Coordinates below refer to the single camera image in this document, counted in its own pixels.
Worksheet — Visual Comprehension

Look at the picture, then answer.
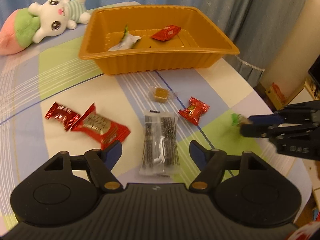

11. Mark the large red snack packet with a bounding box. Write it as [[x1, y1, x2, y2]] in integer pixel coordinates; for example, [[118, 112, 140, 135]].
[[71, 103, 131, 150]]

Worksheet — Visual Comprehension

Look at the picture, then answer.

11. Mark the white green snack pouch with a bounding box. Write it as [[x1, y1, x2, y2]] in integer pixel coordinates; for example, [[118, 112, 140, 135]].
[[108, 25, 142, 51]]

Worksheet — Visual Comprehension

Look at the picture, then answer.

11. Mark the red snack in basket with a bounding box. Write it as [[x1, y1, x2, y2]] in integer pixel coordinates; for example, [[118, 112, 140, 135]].
[[151, 25, 181, 42]]

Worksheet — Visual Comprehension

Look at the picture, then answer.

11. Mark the red twisted candy wrapper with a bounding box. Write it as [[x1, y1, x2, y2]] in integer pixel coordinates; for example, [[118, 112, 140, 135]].
[[44, 102, 81, 132]]

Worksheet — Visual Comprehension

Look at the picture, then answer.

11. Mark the green candy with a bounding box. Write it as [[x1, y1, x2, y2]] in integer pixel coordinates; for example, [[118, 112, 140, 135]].
[[231, 113, 252, 127]]

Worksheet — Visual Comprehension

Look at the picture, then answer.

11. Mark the checkered tablecloth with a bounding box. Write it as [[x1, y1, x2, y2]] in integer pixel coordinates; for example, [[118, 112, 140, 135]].
[[1, 24, 312, 235]]

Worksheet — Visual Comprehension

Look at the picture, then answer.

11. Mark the small red candy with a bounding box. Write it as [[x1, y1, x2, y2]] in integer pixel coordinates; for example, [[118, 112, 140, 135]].
[[178, 97, 210, 126]]

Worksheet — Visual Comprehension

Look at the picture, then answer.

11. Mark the clear wrapped brown candy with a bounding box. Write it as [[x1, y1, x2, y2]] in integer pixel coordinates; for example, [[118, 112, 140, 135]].
[[148, 86, 176, 103]]

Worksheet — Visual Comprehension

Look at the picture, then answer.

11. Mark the pink green bunny plush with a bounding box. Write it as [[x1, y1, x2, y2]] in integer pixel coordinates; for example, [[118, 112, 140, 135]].
[[1, 0, 91, 55]]

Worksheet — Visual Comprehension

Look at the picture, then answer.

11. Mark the black clear snack packet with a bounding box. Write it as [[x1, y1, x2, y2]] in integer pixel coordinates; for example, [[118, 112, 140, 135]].
[[139, 111, 180, 176]]

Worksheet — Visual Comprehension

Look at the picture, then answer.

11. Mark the orange plastic basket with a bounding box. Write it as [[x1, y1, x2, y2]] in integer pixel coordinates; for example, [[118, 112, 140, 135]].
[[79, 5, 239, 75]]

